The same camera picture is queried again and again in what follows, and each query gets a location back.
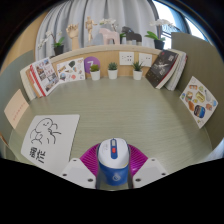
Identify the red and white picture book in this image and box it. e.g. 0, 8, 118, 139
29, 57, 60, 98

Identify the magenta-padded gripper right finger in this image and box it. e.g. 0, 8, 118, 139
125, 143, 169, 190

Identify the beige flat box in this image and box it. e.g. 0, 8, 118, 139
3, 88, 30, 130

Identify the white wall socket plate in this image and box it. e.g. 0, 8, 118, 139
138, 52, 153, 68
118, 51, 135, 66

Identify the orange-brown book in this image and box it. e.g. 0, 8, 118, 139
25, 68, 43, 99

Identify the wooden hand model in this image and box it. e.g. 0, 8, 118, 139
65, 23, 81, 51

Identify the purple round number sign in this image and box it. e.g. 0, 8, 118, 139
83, 56, 101, 74

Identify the white orchid plant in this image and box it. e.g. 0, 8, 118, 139
99, 18, 127, 39

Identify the white card with stickers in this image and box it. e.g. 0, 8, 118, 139
55, 57, 87, 84

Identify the green desk partition panel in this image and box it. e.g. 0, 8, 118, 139
170, 32, 224, 158
0, 49, 34, 134

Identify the black wooden horse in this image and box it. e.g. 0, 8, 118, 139
120, 26, 143, 46

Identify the white mouse pad with drawing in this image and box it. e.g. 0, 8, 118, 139
20, 114, 81, 176

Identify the blue and white computer mouse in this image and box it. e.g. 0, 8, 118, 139
96, 137, 130, 187

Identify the pink wooden horse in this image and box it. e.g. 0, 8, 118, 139
98, 27, 121, 46

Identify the white thick book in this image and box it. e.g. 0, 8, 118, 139
19, 64, 38, 102

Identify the grey curtain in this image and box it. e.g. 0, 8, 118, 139
34, 0, 159, 61

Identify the colourful food sticker card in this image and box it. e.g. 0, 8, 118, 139
179, 75, 219, 130

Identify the wooden artist mannequin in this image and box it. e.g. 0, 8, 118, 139
83, 16, 98, 47

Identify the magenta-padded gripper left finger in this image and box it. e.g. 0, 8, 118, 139
60, 143, 101, 190

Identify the black book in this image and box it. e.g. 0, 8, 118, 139
145, 49, 180, 90

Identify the window with dark frame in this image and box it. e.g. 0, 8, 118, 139
153, 0, 214, 51

